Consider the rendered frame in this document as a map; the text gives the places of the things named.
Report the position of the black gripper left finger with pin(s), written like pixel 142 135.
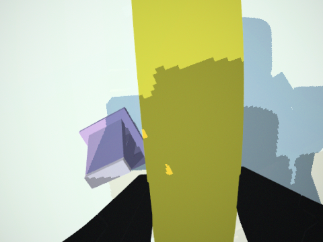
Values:
pixel 127 218

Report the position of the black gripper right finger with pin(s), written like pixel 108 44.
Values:
pixel 269 212

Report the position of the yellow bar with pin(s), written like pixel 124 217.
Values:
pixel 190 83

